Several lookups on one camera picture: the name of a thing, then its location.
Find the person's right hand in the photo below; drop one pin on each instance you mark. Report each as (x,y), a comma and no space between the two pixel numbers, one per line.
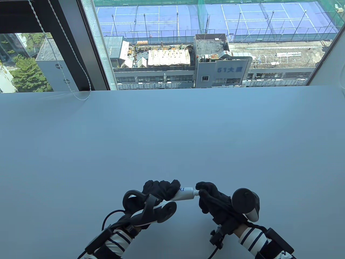
(215,201)

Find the person's left hand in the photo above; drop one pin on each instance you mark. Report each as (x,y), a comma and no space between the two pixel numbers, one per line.
(157,188)

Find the person's left fingers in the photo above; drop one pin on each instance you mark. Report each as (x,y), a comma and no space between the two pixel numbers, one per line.
(164,188)

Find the person's right fingers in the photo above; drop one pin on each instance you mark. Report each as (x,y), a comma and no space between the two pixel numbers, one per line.
(206,195)

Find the white squeeze tube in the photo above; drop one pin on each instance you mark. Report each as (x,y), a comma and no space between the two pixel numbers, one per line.
(186,194)

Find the person's right forearm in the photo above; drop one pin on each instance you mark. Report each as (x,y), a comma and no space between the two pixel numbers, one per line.
(253,240)

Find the person's left forearm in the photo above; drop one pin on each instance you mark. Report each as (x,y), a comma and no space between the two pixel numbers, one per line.
(116,242)

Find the black round controller on glove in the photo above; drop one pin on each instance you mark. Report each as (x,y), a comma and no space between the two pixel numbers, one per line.
(246,202)

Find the grey building outside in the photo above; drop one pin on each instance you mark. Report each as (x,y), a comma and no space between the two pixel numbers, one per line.
(221,70)

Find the blue tennis courts outside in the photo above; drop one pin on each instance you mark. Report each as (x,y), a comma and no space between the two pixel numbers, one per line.
(210,19)

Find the green tree outside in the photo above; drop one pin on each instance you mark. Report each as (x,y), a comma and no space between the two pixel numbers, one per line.
(29,75)

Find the small black wrist camera mount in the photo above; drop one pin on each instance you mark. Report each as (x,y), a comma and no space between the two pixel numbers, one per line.
(217,237)

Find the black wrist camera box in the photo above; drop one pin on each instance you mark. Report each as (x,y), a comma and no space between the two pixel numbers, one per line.
(98,240)
(279,241)

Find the dark window frame post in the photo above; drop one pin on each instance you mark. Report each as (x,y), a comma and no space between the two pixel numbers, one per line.
(78,45)

